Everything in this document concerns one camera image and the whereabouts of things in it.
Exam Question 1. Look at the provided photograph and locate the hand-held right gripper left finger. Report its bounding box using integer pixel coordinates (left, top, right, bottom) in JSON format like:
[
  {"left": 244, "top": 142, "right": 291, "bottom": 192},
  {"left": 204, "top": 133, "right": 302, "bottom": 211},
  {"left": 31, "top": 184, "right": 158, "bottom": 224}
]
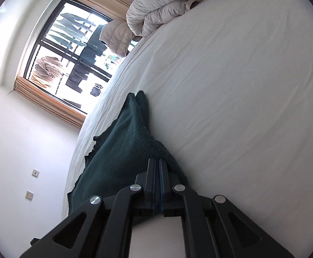
[{"left": 19, "top": 158, "right": 157, "bottom": 258}]

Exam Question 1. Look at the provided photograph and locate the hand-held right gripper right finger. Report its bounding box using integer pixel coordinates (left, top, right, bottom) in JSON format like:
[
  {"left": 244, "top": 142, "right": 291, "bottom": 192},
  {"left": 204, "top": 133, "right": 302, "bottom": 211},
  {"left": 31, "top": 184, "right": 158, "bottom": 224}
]
[{"left": 159, "top": 158, "right": 295, "bottom": 258}]

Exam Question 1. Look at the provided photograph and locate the dark green sweater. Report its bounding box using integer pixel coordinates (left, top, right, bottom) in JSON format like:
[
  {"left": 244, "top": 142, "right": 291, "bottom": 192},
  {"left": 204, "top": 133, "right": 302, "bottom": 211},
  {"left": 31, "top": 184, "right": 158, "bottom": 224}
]
[{"left": 67, "top": 91, "right": 188, "bottom": 226}]

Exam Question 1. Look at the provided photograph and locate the row of hanging dark clothes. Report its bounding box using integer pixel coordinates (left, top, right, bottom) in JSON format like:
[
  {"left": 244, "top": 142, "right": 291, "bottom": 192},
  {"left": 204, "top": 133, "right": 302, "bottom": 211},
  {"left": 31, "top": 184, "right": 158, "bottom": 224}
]
[{"left": 66, "top": 27, "right": 107, "bottom": 93}]

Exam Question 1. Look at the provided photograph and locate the row of hanging grey clothes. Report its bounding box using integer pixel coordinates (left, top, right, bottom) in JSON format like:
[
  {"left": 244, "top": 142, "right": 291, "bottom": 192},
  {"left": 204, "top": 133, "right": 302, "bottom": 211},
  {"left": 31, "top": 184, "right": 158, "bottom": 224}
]
[{"left": 47, "top": 13, "right": 98, "bottom": 47}]

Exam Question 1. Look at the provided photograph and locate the small dark hanging garment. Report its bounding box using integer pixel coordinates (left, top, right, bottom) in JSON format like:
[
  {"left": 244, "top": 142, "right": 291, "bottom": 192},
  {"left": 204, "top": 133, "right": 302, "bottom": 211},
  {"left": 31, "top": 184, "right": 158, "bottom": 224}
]
[{"left": 90, "top": 84, "right": 104, "bottom": 97}]

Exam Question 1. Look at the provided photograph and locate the bed with white sheet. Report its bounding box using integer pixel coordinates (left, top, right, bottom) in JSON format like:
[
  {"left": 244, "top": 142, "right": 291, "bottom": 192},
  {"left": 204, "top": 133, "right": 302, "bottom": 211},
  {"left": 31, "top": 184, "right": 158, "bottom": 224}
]
[{"left": 62, "top": 0, "right": 313, "bottom": 258}]

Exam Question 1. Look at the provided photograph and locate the beige puffer jacket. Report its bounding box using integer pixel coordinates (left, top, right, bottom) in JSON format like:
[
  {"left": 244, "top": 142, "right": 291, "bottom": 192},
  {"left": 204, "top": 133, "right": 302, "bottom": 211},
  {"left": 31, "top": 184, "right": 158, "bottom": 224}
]
[{"left": 99, "top": 21, "right": 136, "bottom": 57}]

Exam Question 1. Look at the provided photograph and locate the patterned hanging garment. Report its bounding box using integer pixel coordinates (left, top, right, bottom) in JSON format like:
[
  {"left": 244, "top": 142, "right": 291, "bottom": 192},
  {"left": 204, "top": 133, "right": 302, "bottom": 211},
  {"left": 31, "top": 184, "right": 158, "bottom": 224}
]
[{"left": 30, "top": 56, "right": 66, "bottom": 89}]

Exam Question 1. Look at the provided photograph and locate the folded grey white duvet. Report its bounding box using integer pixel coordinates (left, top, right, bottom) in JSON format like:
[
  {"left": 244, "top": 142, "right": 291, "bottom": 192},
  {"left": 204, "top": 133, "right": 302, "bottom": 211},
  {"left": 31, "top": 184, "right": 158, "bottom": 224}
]
[{"left": 126, "top": 0, "right": 211, "bottom": 37}]

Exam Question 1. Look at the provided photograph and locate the black window frame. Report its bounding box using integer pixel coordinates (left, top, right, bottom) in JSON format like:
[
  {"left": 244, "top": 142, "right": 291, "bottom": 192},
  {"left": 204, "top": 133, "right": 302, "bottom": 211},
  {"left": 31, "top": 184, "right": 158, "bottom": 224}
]
[{"left": 23, "top": 0, "right": 114, "bottom": 113}]

